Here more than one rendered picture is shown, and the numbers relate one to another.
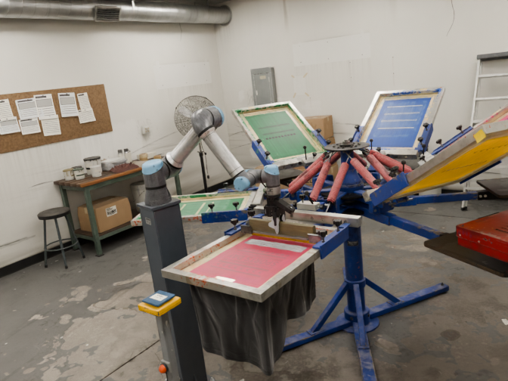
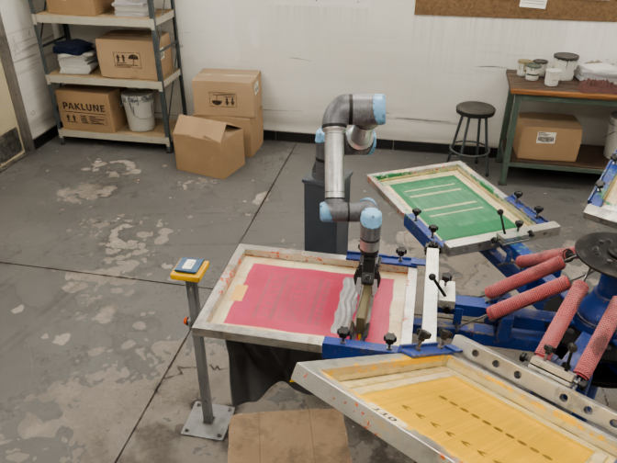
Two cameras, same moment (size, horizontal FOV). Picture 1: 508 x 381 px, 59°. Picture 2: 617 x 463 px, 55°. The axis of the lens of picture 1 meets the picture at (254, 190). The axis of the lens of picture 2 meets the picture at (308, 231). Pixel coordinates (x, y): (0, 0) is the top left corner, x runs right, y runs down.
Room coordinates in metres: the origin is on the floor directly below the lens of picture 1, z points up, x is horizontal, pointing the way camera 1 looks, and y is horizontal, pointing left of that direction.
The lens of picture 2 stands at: (1.26, -1.67, 2.41)
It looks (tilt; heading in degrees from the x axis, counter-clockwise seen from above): 31 degrees down; 63
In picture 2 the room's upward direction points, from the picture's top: straight up
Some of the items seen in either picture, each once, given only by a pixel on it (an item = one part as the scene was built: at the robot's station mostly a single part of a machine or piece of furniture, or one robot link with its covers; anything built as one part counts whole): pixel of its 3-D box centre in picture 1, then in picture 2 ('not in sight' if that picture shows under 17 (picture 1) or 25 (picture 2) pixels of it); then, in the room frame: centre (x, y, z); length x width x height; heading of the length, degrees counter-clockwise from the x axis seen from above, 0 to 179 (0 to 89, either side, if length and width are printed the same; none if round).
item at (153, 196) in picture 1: (156, 193); (328, 164); (2.46, 0.54, 1.25); 0.15 x 0.15 x 0.10
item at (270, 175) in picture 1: (271, 175); (370, 224); (2.29, -0.10, 1.31); 0.09 x 0.08 x 0.11; 64
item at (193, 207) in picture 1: (217, 193); (467, 200); (3.07, 0.26, 1.05); 1.08 x 0.61 x 0.23; 82
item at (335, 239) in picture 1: (331, 241); (365, 352); (2.13, -0.36, 0.98); 0.30 x 0.05 x 0.07; 142
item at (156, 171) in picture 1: (154, 172); (330, 141); (2.47, 0.54, 1.37); 0.13 x 0.12 x 0.14; 154
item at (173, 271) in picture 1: (259, 252); (313, 297); (2.12, 0.01, 0.97); 0.79 x 0.58 x 0.04; 142
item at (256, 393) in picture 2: (292, 307); (288, 375); (1.95, -0.12, 0.74); 0.46 x 0.04 x 0.42; 142
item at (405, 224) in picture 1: (422, 229); not in sight; (2.33, -0.89, 0.91); 1.34 x 0.40 x 0.08; 22
